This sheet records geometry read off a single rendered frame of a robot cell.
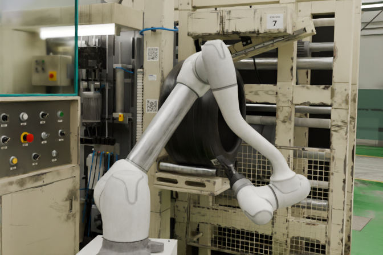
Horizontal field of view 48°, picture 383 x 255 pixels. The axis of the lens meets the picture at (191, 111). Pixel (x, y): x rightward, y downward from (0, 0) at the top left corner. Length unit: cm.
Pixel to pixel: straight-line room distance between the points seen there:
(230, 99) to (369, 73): 997
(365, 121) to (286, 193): 977
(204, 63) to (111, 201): 60
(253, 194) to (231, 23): 115
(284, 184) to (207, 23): 120
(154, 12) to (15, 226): 129
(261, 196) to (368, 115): 982
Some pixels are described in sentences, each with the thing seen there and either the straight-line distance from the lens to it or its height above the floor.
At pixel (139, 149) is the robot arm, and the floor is 109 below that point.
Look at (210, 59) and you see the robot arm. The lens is 158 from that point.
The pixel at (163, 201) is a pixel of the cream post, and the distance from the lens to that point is 248.
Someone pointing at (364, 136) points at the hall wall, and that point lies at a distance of 1146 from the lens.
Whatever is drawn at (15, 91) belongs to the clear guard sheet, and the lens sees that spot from 208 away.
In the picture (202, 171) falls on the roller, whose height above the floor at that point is 90.
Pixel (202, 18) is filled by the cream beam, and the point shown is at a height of 174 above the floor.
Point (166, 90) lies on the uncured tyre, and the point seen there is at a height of 131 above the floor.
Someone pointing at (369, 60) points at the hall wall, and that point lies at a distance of 1150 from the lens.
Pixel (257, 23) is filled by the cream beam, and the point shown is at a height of 169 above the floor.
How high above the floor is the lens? 132
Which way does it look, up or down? 3 degrees down
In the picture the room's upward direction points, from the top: 1 degrees clockwise
